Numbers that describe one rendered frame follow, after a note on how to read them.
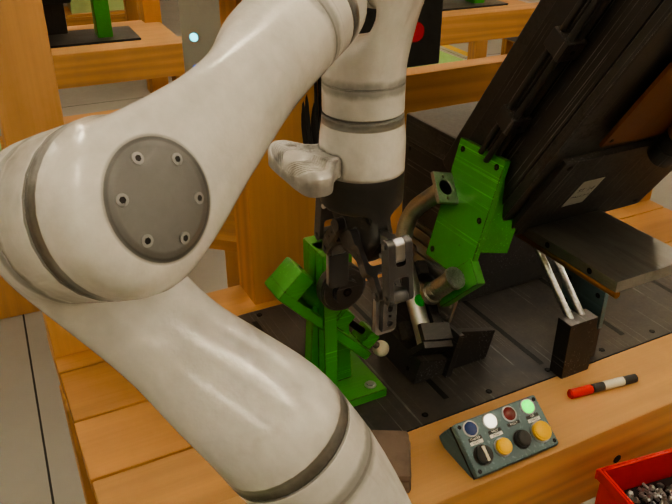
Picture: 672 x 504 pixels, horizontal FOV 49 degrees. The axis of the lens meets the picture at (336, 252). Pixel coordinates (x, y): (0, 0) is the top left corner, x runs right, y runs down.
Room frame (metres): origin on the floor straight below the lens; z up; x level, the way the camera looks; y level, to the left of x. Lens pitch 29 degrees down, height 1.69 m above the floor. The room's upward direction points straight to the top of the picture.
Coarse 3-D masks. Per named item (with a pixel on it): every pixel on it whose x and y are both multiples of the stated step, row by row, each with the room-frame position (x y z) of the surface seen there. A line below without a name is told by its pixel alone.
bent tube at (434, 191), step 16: (432, 176) 1.11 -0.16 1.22; (448, 176) 1.12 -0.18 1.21; (432, 192) 1.10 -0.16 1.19; (448, 192) 1.11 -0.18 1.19; (416, 208) 1.13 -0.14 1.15; (400, 224) 1.14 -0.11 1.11; (416, 272) 1.11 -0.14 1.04; (416, 288) 1.07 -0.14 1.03; (416, 304) 1.05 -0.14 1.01; (416, 320) 1.03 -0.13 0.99; (416, 336) 1.01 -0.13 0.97
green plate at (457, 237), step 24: (456, 168) 1.12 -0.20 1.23; (480, 168) 1.08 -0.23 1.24; (504, 168) 1.04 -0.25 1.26; (456, 192) 1.10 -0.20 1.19; (480, 192) 1.06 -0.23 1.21; (456, 216) 1.08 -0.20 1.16; (480, 216) 1.04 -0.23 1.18; (432, 240) 1.11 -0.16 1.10; (456, 240) 1.07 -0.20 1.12; (480, 240) 1.02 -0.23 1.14; (504, 240) 1.06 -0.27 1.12; (456, 264) 1.05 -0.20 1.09
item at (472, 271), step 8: (464, 264) 1.03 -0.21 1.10; (472, 264) 1.01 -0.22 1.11; (464, 272) 1.02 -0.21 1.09; (472, 272) 1.01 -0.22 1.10; (480, 272) 1.01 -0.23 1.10; (472, 280) 1.00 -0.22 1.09; (480, 280) 1.00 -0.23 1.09; (464, 288) 1.01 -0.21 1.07; (472, 288) 1.00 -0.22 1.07; (448, 296) 1.03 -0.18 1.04; (456, 296) 1.02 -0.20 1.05; (464, 296) 1.02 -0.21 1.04; (440, 304) 1.04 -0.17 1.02; (448, 304) 1.04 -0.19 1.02
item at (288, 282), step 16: (288, 272) 0.93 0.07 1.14; (304, 272) 0.93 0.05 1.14; (272, 288) 0.93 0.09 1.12; (288, 288) 0.91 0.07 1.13; (304, 288) 0.92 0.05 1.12; (288, 304) 0.91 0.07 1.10; (304, 304) 0.93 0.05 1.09; (320, 320) 0.93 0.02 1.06; (352, 320) 0.98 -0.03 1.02; (352, 336) 0.99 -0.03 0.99; (368, 336) 0.98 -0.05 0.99; (368, 352) 0.97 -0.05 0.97
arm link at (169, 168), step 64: (256, 0) 0.47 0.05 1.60; (320, 0) 0.49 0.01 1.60; (256, 64) 0.41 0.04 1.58; (320, 64) 0.47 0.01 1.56; (64, 128) 0.33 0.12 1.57; (128, 128) 0.32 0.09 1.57; (192, 128) 0.35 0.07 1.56; (256, 128) 0.38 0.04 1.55; (64, 192) 0.29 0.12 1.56; (128, 192) 0.30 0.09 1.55; (192, 192) 0.33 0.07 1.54; (64, 256) 0.28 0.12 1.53; (128, 256) 0.29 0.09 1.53; (192, 256) 0.31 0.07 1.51
